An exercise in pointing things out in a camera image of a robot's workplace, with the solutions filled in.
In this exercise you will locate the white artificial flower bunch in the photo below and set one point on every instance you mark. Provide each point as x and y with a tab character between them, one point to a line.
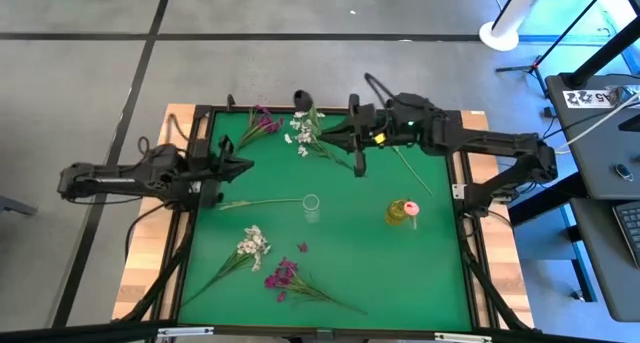
252	245
304	137

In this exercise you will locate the green table mat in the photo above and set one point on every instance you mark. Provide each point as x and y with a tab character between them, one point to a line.
350	283

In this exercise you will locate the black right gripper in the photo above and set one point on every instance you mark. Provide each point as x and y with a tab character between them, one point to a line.
367	128

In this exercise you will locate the dark gray desk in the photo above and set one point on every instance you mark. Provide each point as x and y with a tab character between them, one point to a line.
605	273
590	148

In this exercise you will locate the thin black tripod stand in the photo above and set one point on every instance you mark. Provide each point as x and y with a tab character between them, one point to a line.
536	64

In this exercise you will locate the loose purple petal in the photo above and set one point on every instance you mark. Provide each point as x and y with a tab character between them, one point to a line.
302	247

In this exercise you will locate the white printed label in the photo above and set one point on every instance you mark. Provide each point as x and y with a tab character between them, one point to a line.
585	98

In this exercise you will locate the blue desk leg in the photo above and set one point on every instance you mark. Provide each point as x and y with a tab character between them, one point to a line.
582	273

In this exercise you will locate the black keyboard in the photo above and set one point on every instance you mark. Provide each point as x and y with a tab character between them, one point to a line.
630	228

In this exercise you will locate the thick black pole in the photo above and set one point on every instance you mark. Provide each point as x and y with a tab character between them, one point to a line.
600	58

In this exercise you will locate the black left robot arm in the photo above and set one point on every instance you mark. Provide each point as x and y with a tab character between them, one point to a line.
115	180

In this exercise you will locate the white pillar with round base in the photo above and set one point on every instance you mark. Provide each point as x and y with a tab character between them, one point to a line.
500	35

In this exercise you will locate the clear glass vase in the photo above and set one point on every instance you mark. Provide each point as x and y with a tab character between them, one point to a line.
311	214

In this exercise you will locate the yellow glass vase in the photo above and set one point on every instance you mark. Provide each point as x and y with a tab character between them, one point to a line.
395	214

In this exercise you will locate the bare green stem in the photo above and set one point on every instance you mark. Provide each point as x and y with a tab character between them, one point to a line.
265	201

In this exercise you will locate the black metal rig frame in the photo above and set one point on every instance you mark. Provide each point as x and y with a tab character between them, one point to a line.
280	110

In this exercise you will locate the purple artificial flower bunch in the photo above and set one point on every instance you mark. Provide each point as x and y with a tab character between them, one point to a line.
270	124
285	275

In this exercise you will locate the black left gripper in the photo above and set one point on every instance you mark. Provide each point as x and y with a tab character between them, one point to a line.
210	170

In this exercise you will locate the small black key fob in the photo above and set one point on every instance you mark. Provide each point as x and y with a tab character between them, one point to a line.
623	172

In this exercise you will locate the gray furniture foot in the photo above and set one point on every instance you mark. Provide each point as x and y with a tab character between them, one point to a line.
15	206

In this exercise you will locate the silver metal bracket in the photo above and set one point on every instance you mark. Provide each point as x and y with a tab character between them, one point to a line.
462	338
185	331

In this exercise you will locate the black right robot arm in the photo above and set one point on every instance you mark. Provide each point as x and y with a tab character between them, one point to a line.
500	143

